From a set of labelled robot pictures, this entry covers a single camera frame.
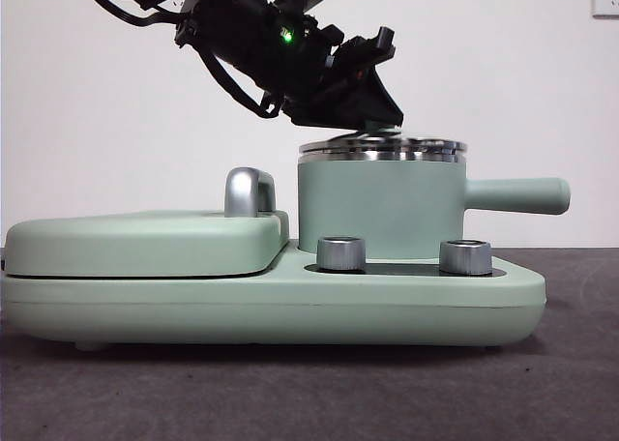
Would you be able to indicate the mint green appliance base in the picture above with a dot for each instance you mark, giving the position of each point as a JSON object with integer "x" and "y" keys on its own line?
{"x": 193, "y": 310}

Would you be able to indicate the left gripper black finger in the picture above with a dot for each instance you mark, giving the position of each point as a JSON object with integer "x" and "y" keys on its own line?
{"x": 353, "y": 102}

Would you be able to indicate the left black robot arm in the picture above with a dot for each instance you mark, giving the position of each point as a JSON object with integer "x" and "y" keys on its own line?
{"x": 237, "y": 35}

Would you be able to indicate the silver control knob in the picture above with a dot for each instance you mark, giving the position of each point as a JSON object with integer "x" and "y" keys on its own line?
{"x": 341, "y": 255}
{"x": 464, "y": 257}

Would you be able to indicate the mint green grill cover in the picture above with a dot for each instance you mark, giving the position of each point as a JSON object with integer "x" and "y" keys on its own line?
{"x": 121, "y": 243}

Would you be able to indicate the glass lid with green knob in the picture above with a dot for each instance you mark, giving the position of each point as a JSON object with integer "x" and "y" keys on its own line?
{"x": 425, "y": 146}

